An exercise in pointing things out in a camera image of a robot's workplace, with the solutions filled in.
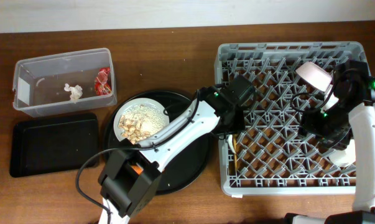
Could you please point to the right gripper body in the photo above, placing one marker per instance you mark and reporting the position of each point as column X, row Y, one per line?
column 331, row 126

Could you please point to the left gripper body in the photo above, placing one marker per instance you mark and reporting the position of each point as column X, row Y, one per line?
column 237, row 124

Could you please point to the wooden chopstick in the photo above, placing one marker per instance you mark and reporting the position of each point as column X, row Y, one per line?
column 235, row 154

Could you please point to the white cup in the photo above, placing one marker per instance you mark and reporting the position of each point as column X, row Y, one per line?
column 346, row 157

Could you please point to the pink bowl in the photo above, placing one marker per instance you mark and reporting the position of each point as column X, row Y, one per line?
column 315, row 76

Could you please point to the grey plate with rice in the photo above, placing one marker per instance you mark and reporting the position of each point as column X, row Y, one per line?
column 139, row 119

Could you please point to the orange carrot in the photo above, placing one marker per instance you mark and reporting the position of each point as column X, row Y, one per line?
column 137, row 169

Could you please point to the red snack wrapper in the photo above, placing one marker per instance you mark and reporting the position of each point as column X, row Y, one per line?
column 101, row 82

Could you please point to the white tissue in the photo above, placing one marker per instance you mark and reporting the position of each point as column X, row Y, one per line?
column 76, row 91

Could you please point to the white plastic fork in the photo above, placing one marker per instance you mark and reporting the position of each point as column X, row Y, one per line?
column 231, row 143

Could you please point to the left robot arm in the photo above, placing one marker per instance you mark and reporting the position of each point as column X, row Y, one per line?
column 132, row 174

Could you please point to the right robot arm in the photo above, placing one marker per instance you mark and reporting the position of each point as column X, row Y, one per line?
column 362, row 121

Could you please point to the grey dishwasher rack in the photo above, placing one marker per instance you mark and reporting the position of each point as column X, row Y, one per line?
column 272, row 158

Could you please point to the clear plastic waste bin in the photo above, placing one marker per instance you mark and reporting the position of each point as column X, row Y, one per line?
column 39, row 82

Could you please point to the round black serving tray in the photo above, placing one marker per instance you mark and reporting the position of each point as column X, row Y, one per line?
column 190, row 163

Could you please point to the black rectangular tray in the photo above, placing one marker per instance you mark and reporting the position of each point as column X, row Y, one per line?
column 47, row 145

